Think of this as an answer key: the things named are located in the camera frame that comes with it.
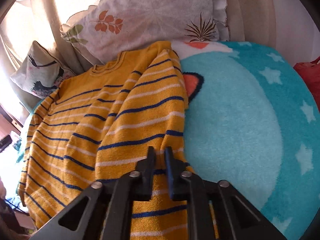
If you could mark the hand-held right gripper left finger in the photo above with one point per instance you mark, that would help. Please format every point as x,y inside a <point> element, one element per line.
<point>151,162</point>

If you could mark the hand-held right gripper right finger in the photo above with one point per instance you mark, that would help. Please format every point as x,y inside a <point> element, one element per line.
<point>169,175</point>

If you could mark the leaf print pillow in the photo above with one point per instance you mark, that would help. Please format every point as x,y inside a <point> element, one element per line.
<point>150,25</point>

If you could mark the teal cartoon printed blanket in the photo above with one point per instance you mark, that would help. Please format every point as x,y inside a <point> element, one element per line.
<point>237,130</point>

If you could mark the red cloth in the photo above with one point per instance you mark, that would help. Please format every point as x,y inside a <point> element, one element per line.
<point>308,77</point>

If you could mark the dancer print cushion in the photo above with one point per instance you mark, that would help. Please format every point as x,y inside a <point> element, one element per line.
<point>40,75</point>

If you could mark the yellow striped knit sweater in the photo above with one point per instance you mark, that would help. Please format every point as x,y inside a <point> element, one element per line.
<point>100,120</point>

